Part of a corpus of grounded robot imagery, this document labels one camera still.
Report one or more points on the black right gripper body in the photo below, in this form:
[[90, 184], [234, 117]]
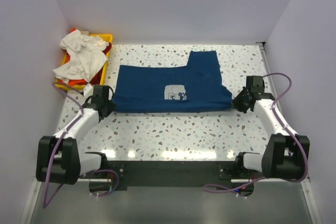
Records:
[[239, 102]]

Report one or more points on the blue printed t-shirt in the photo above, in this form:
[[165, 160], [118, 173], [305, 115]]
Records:
[[195, 87]]

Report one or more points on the red t-shirt in bin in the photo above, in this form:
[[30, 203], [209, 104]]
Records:
[[97, 78]]

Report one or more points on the yellow plastic bin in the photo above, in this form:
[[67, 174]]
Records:
[[105, 37]]

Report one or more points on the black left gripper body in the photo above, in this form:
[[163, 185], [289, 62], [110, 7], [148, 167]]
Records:
[[108, 107]]

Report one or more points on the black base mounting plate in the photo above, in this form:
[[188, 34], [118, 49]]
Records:
[[177, 173]]

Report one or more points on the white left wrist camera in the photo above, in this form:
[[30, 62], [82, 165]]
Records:
[[88, 90]]

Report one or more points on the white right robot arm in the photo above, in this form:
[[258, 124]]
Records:
[[252, 161]]

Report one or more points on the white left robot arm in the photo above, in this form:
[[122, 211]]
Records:
[[58, 157]]

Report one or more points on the white crumpled t-shirt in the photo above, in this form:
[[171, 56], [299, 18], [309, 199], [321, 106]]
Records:
[[86, 57]]

